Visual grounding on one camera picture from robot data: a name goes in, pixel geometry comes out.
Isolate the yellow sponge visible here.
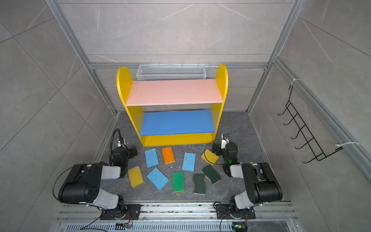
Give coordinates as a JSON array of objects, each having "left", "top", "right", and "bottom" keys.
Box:
[
  {"left": 128, "top": 166, "right": 144, "bottom": 188},
  {"left": 201, "top": 149, "right": 219, "bottom": 166}
]

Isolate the dark green sponge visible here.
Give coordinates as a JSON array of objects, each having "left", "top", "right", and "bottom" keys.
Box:
[
  {"left": 193, "top": 174, "right": 206, "bottom": 195},
  {"left": 202, "top": 164, "right": 221, "bottom": 185}
]

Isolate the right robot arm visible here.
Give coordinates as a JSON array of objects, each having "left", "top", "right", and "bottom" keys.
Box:
[{"left": 212, "top": 139, "right": 283, "bottom": 214}]

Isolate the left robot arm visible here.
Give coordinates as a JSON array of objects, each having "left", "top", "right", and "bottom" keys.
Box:
[{"left": 56, "top": 145, "right": 138, "bottom": 212}]

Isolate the yellow shelf with coloured boards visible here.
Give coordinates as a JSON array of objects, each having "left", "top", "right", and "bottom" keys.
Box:
[{"left": 117, "top": 64, "right": 229, "bottom": 147}]

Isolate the blue sponge upper left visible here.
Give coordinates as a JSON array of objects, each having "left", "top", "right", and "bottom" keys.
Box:
[{"left": 145, "top": 148, "right": 159, "bottom": 168}]

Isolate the blue sponge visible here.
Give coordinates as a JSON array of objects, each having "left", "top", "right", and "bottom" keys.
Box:
[
  {"left": 182, "top": 152, "right": 196, "bottom": 172},
  {"left": 147, "top": 168, "right": 169, "bottom": 190},
  {"left": 145, "top": 148, "right": 159, "bottom": 168}
]

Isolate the blue sponge middle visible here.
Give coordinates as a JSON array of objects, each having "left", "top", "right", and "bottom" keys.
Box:
[{"left": 182, "top": 152, "right": 196, "bottom": 172}]

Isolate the blue sponge lower left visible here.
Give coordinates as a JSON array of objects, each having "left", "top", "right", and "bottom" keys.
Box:
[{"left": 147, "top": 168, "right": 169, "bottom": 190}]

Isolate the orange sponge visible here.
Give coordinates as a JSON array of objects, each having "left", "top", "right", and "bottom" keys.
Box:
[{"left": 162, "top": 146, "right": 175, "bottom": 164}]

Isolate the bright green sponge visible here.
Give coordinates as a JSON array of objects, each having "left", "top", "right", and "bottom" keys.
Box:
[{"left": 173, "top": 171, "right": 185, "bottom": 193}]

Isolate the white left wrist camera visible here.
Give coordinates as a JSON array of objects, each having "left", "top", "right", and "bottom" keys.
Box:
[{"left": 117, "top": 137, "right": 127, "bottom": 148}]

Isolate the black corrugated cable left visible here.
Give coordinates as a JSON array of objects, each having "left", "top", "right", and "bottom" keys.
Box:
[{"left": 109, "top": 128, "right": 123, "bottom": 166}]

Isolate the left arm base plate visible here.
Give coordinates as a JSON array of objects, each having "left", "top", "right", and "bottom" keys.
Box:
[{"left": 100, "top": 204, "right": 142, "bottom": 220}]

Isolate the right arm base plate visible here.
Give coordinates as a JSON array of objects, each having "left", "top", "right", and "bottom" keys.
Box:
[{"left": 213, "top": 202, "right": 256, "bottom": 219}]

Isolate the aluminium mounting rail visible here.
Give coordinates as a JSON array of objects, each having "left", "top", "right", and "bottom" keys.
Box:
[{"left": 54, "top": 202, "right": 303, "bottom": 232}]

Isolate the black wire hook rack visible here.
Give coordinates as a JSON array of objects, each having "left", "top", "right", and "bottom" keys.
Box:
[{"left": 277, "top": 86, "right": 343, "bottom": 164}]

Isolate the white wire mesh basket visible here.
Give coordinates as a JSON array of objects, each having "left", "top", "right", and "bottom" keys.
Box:
[{"left": 136, "top": 64, "right": 206, "bottom": 81}]

